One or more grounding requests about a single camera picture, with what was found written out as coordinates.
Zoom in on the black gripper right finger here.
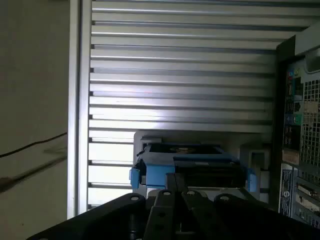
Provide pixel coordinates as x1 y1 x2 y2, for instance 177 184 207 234
175 173 320 240

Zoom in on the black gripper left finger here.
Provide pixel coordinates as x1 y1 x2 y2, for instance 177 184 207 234
26 172 180 240

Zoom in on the hard disk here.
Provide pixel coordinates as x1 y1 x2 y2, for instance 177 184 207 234
129 143 257 193

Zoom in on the grey parts rack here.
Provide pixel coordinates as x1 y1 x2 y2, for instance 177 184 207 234
133 131 272 203

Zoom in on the black PC case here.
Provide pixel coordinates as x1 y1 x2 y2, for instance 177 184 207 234
271 34 320 226

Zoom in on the thin black floor cable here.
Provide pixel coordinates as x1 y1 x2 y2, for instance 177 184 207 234
0 131 68 158

